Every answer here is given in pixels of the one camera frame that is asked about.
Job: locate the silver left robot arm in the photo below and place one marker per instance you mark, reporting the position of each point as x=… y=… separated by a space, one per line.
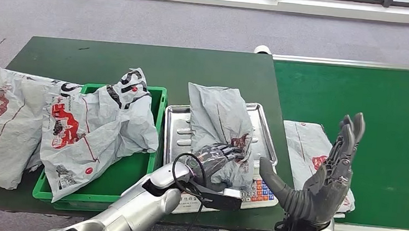
x=137 y=208

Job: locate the white conveyor roller end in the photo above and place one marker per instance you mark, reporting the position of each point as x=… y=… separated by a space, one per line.
x=262 y=49

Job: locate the large grey parcel red print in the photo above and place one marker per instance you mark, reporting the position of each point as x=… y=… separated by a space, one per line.
x=3 y=130

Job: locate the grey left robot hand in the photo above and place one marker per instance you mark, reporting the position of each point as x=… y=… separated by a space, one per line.
x=211 y=163

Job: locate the green conveyor belt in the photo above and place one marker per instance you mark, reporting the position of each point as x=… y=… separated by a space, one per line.
x=393 y=109

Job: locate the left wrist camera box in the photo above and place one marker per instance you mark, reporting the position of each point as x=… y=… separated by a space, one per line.
x=222 y=202

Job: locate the green plastic crate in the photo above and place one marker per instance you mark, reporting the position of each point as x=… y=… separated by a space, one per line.
x=129 y=174

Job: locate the white scale with steel tray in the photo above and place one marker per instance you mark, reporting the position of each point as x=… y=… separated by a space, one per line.
x=174 y=141

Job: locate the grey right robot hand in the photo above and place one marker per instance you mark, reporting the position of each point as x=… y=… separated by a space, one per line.
x=323 y=191

